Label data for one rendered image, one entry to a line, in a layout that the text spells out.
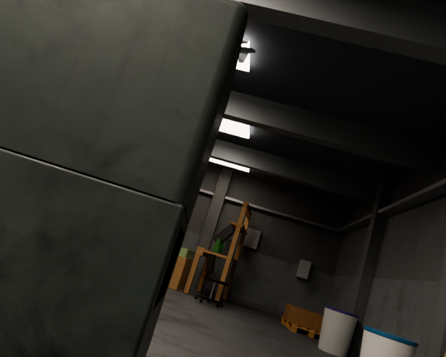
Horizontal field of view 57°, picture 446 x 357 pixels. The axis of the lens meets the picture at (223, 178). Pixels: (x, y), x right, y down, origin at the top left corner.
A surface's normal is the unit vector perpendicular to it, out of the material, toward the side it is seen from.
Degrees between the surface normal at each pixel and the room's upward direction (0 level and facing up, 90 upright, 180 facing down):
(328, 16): 90
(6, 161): 90
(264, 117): 90
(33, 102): 90
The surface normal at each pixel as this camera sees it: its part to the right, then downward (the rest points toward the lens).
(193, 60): 0.07, -0.18
